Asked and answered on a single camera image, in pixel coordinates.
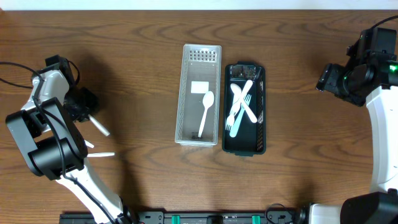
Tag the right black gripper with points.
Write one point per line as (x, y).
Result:
(325, 79)

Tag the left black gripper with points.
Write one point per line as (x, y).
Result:
(86, 104)

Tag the white plastic spoon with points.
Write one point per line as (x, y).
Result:
(98, 125)
(208, 101)

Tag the white plastic utensil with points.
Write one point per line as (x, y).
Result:
(88, 144)

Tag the mint green plastic fork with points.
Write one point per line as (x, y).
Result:
(234, 130)

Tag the white plastic fork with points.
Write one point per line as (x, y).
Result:
(230, 118)

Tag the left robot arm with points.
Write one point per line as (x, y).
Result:
(52, 146)

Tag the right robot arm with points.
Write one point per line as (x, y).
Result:
(374, 85)

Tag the white plastic basket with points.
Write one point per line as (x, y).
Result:
(200, 73)

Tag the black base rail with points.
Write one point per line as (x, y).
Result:
(276, 213)

